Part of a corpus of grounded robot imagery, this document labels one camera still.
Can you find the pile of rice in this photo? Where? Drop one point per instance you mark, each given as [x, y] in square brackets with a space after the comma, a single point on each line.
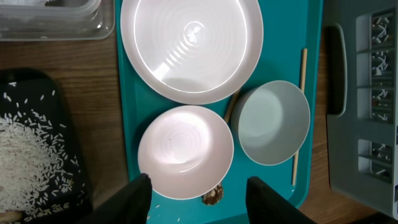
[25, 168]

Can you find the grey dishwasher rack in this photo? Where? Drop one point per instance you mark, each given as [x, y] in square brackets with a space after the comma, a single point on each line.
[362, 117]

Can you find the wooden chopstick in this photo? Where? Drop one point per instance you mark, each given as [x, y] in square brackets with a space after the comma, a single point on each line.
[231, 105]
[303, 70]

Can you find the teal serving tray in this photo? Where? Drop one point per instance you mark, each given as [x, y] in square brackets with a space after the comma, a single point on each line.
[289, 27]

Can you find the black waste tray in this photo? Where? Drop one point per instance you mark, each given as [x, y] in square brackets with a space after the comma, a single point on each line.
[31, 90]

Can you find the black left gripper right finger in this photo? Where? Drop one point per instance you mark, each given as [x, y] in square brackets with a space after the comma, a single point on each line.
[264, 205]

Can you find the brown food scrap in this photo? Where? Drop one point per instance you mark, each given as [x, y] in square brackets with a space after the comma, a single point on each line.
[213, 196]

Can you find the pink bowl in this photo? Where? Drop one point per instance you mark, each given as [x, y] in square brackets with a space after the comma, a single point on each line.
[186, 151]

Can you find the grey-green bowl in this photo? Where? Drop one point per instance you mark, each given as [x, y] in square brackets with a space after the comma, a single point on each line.
[271, 122]

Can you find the clear plastic bin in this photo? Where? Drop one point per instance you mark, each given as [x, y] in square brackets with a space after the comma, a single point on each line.
[41, 20]

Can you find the large pink plate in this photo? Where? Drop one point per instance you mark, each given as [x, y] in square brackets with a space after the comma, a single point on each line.
[194, 52]

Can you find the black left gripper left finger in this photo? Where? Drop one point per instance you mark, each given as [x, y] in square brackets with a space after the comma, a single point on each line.
[130, 205]

